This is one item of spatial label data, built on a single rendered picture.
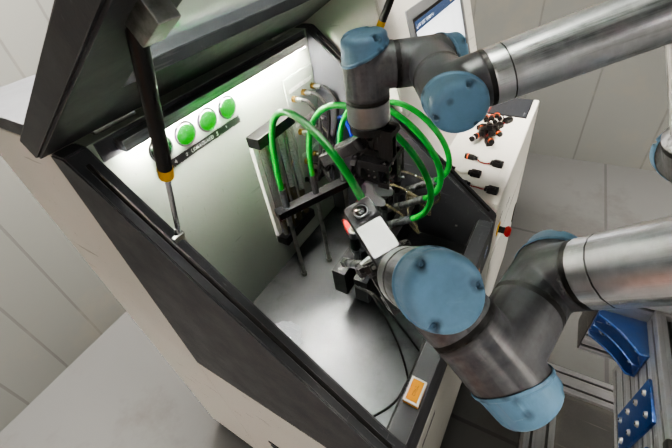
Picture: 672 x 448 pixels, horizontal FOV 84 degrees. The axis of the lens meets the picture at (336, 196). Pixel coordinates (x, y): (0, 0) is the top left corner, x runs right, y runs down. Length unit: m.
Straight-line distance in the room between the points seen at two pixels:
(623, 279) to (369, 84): 0.41
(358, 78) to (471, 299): 0.38
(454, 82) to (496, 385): 0.32
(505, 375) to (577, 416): 1.33
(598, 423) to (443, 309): 1.42
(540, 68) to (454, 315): 0.32
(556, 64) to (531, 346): 0.32
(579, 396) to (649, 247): 1.36
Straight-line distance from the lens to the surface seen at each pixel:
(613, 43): 0.57
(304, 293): 1.12
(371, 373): 0.98
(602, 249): 0.43
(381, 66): 0.61
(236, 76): 0.85
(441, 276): 0.34
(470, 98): 0.49
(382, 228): 0.53
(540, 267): 0.46
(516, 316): 0.42
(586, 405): 1.75
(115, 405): 2.24
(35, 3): 2.06
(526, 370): 0.41
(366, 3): 1.02
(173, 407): 2.09
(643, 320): 1.10
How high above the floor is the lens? 1.71
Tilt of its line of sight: 38 degrees down
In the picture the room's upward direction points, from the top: 9 degrees counter-clockwise
